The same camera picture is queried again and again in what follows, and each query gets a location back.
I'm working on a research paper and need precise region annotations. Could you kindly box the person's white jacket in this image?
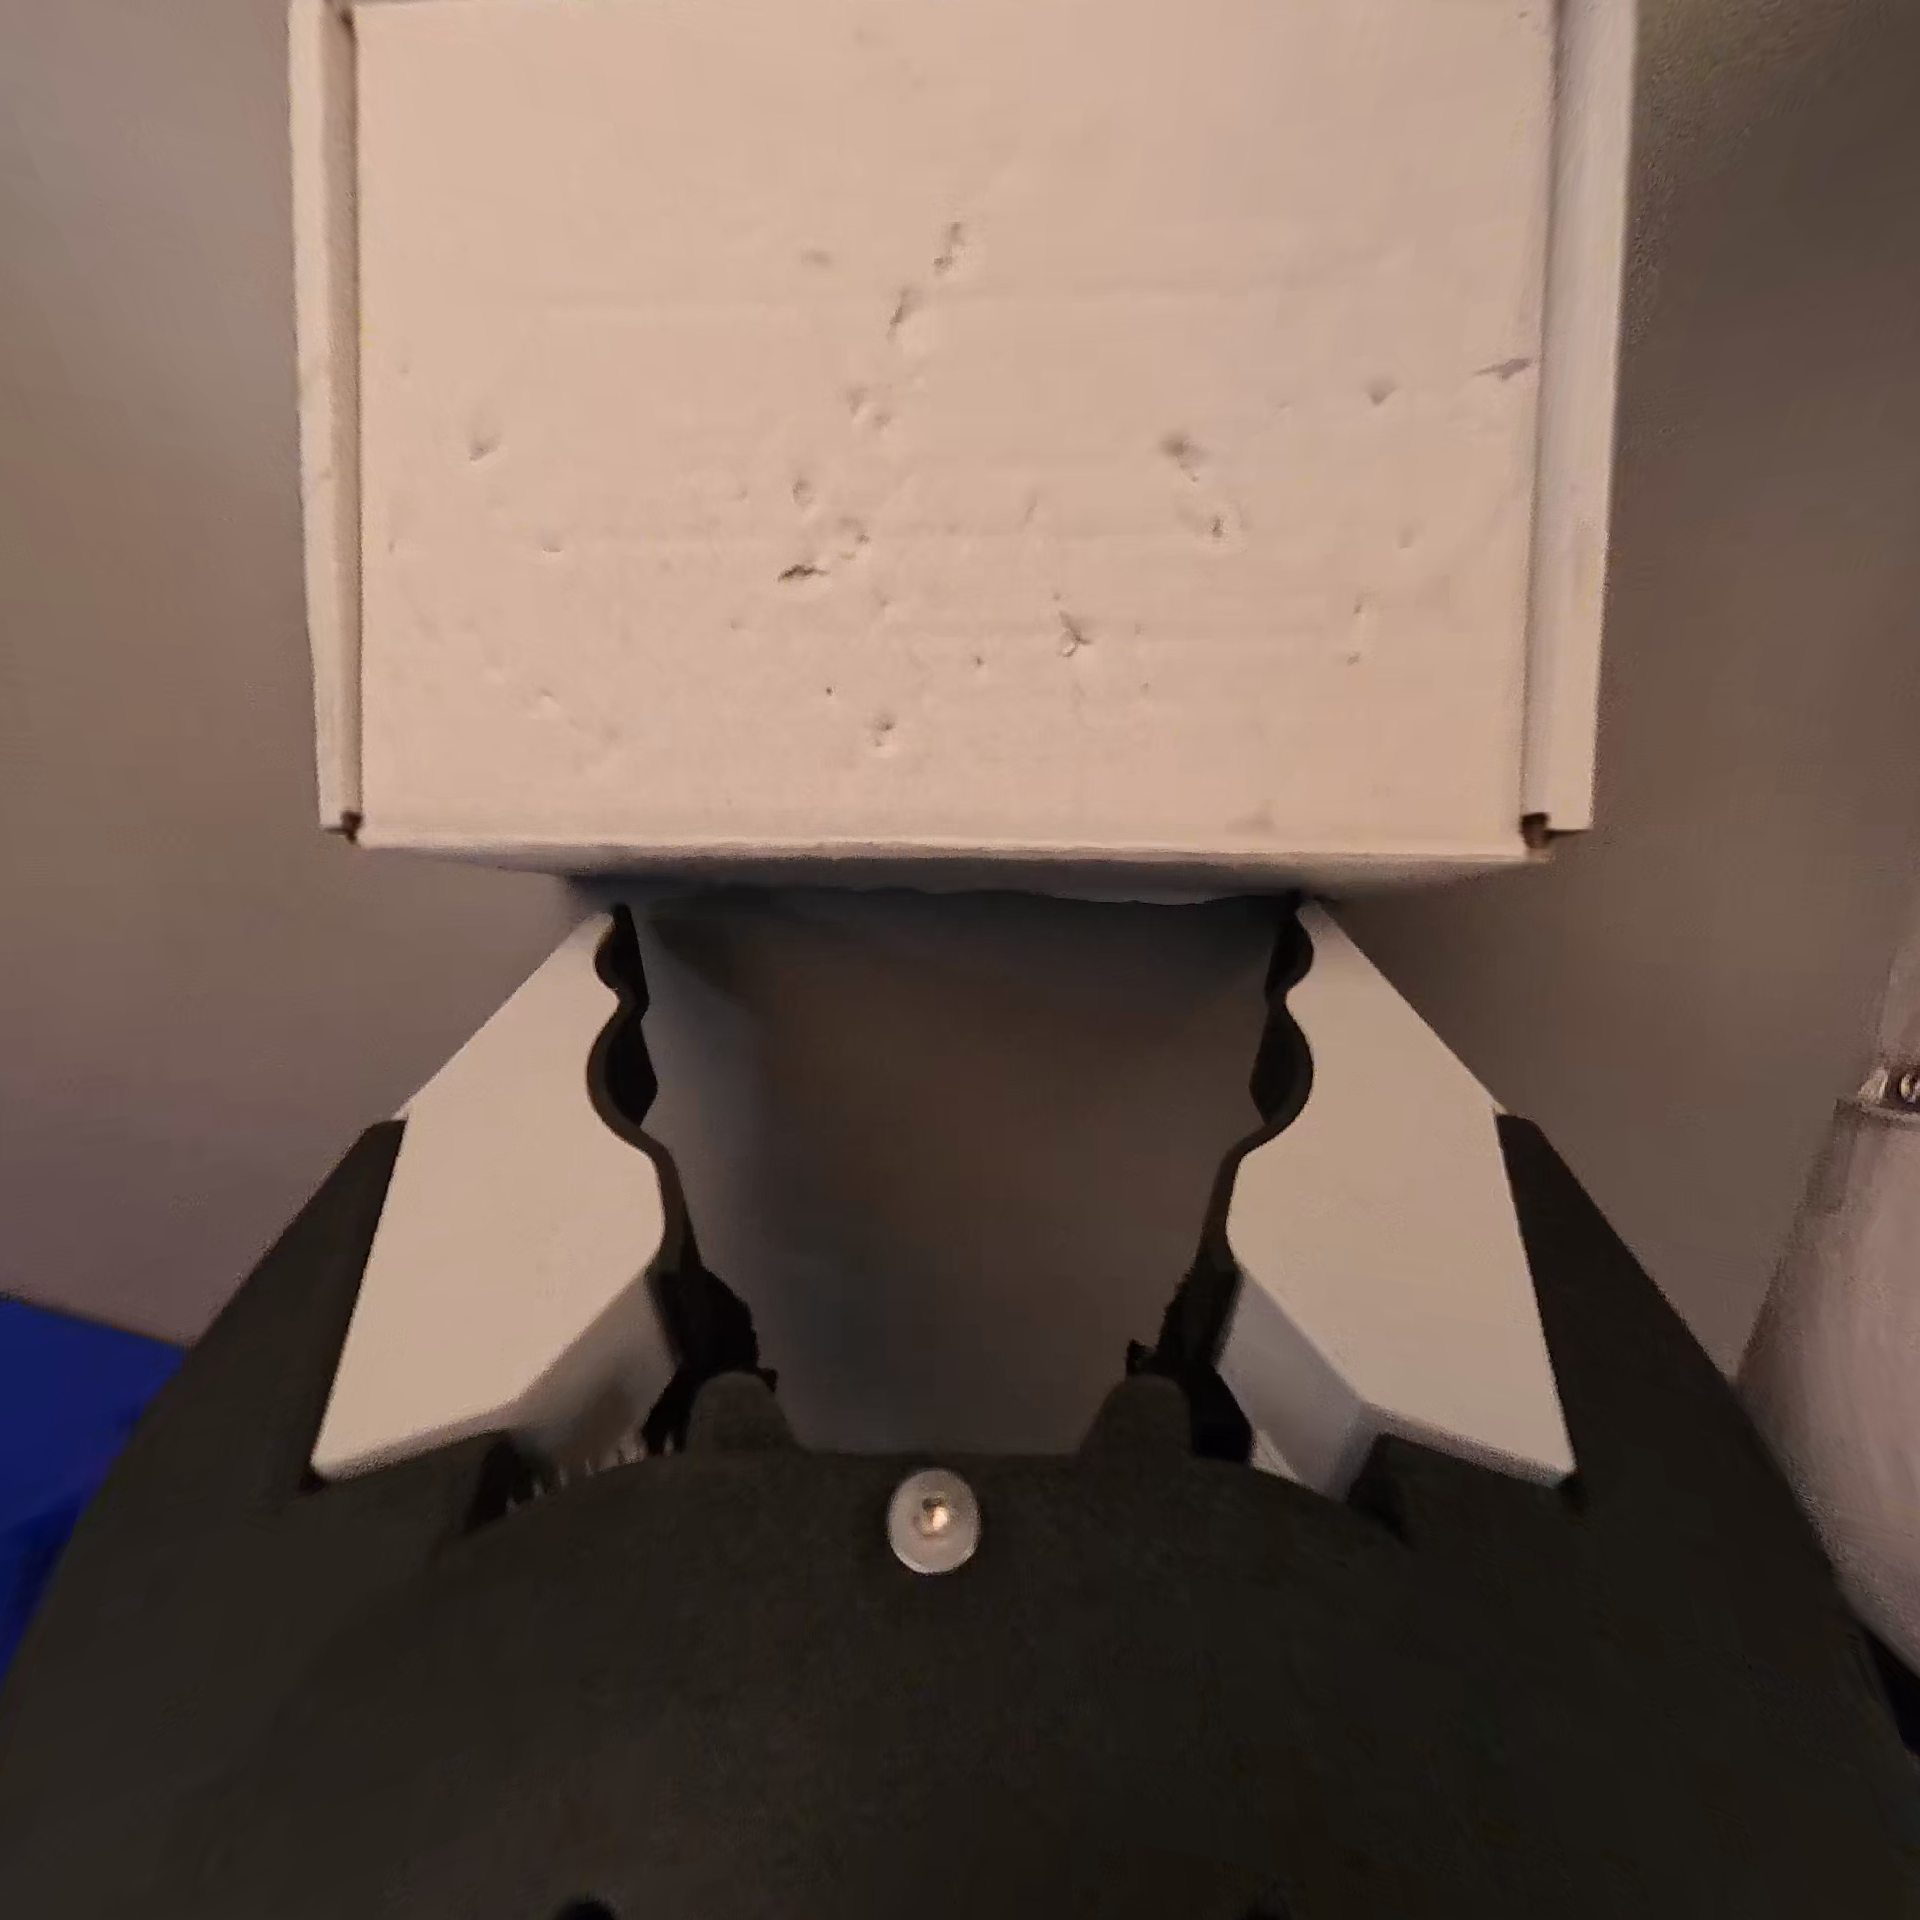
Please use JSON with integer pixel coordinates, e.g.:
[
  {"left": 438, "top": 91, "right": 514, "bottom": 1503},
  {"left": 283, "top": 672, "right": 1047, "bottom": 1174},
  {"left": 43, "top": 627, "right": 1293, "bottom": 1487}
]
[{"left": 1738, "top": 1034, "right": 1920, "bottom": 1671}]

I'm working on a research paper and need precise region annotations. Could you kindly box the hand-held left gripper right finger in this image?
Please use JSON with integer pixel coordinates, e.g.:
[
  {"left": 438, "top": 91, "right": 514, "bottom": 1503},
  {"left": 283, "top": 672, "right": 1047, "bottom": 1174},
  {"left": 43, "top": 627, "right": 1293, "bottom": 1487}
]
[{"left": 1125, "top": 893, "right": 1580, "bottom": 1502}]

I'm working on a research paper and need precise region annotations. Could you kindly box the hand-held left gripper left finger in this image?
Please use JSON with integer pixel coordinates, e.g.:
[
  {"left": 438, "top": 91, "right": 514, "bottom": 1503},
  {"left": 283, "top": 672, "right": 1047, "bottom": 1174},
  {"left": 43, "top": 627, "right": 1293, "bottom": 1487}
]
[{"left": 309, "top": 901, "right": 784, "bottom": 1487}]

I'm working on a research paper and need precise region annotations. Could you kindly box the blue plastic bin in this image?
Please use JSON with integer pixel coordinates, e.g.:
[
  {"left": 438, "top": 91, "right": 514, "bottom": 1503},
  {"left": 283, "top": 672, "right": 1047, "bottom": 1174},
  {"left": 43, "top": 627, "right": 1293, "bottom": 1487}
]
[{"left": 0, "top": 1294, "right": 190, "bottom": 1652}]

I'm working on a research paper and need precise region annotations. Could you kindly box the white cardboard box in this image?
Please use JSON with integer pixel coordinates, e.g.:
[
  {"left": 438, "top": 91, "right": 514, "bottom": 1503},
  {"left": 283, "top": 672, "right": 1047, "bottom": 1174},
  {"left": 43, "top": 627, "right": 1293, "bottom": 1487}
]
[{"left": 289, "top": 0, "right": 1636, "bottom": 906}]

